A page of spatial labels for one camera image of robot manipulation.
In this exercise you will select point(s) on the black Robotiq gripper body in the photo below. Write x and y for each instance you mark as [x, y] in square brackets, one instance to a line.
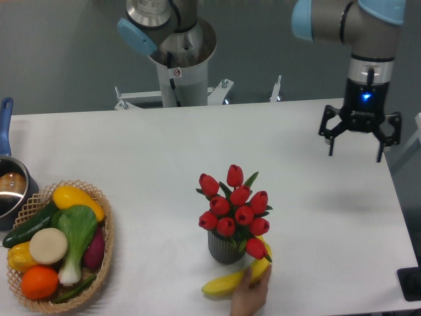
[363, 107]

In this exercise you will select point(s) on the red tulip bouquet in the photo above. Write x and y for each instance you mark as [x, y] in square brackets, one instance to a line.
[236, 213]

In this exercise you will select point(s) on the yellow banana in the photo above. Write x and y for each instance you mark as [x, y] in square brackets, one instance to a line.
[225, 285]

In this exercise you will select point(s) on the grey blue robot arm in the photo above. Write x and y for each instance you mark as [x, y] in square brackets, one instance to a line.
[371, 28]

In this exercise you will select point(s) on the dark grey ribbed vase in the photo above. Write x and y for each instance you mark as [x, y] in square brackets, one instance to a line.
[223, 251]

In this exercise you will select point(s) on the person's hand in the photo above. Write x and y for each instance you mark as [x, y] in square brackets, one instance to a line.
[248, 298]

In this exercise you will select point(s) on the white furniture piece at right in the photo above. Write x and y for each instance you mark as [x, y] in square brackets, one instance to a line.
[407, 150]

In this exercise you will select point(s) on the black device at table edge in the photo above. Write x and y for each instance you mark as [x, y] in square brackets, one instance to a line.
[409, 280]

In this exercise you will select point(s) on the purple sweet potato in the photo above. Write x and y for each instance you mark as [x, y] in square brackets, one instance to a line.
[94, 254]

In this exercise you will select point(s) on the green bok choy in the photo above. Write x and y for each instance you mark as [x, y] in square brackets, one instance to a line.
[78, 223]

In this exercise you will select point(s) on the yellow squash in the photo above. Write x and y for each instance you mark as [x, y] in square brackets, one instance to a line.
[66, 196]

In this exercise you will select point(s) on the green chili pepper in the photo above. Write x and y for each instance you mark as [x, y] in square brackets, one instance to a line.
[84, 285]

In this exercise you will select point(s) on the beige round disc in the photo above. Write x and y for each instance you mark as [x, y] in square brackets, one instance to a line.
[48, 246]

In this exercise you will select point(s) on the woven wicker basket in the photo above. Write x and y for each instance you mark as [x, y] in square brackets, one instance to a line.
[97, 277]

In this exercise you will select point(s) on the dark green cucumber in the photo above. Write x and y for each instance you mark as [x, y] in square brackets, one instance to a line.
[24, 232]

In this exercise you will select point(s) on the orange fruit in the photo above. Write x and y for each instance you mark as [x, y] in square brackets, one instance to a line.
[39, 282]

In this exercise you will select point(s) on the yellow bell pepper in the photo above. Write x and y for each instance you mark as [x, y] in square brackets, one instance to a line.
[20, 259]

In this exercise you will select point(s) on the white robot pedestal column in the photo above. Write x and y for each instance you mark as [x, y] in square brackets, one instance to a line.
[182, 65]

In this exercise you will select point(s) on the white metal base frame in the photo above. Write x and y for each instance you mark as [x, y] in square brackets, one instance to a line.
[219, 95]

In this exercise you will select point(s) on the blue handled saucepan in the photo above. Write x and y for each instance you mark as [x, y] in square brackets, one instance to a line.
[17, 184]

